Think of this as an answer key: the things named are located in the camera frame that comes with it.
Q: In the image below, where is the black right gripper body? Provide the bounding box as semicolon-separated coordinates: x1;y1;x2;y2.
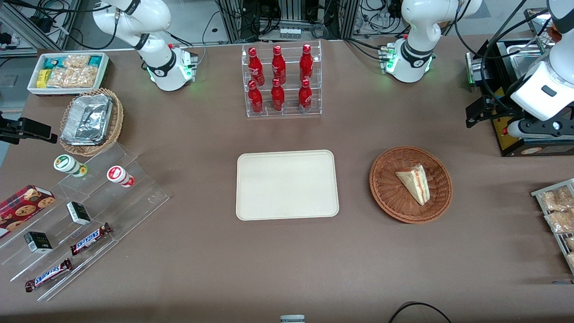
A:
0;112;21;145

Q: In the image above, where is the triangle sandwich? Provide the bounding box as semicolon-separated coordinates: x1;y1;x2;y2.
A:
396;164;431;206

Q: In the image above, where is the light wicker basket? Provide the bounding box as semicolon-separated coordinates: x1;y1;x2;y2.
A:
59;88;124;157

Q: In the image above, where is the brown wicker basket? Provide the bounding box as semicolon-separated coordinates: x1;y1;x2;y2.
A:
370;146;453;224

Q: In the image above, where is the cream plastic tray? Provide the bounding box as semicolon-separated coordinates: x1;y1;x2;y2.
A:
236;150;339;221

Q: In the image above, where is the white snack bin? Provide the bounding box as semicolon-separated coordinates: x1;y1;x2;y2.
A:
27;52;110;97

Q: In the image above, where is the silver box with green light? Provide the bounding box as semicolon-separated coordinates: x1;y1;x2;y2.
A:
465;52;484;87

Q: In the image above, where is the green lid yogurt cup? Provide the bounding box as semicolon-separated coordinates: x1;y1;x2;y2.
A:
54;154;88;178

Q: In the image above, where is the black food warmer appliance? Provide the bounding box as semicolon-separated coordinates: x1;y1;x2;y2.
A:
466;38;574;157

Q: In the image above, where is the stack of foil trays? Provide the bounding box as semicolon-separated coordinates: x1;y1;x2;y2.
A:
61;94;113;146

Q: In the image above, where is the clear cracker pack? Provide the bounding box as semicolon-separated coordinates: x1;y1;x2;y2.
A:
72;66;99;88
63;55;90;69
47;67;74;88

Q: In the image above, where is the red chocolate chip cookie box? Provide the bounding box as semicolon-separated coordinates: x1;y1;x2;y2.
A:
0;185;56;238

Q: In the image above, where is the red lid yogurt cup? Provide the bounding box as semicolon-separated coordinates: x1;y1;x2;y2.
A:
107;166;135;188

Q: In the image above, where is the small black box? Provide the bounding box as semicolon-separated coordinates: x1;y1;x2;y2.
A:
66;201;91;226
23;231;53;254

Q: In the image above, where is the Snickers bar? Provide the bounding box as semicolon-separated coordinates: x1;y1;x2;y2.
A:
25;258;73;293
70;223;113;256

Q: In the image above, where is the clear acrylic tiered shelf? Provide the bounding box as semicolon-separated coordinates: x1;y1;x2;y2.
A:
0;143;170;302

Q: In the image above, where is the red cola bottle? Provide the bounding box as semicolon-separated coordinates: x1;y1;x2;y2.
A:
271;78;286;113
271;45;287;85
298;78;313;112
300;44;314;82
248;47;265;87
248;80;264;114

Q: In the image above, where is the clear acrylic bottle rack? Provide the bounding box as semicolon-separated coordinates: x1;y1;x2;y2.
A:
241;40;322;118

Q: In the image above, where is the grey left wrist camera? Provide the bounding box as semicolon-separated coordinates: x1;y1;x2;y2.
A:
508;119;574;138

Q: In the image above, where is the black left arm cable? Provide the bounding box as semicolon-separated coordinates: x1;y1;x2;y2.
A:
454;0;574;115

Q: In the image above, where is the metal wire rack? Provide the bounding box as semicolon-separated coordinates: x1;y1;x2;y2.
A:
531;179;574;275

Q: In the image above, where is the black floor cable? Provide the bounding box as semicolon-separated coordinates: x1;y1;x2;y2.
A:
388;302;453;323

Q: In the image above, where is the aluminium frame rack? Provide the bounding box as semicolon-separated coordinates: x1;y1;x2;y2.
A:
215;0;359;43

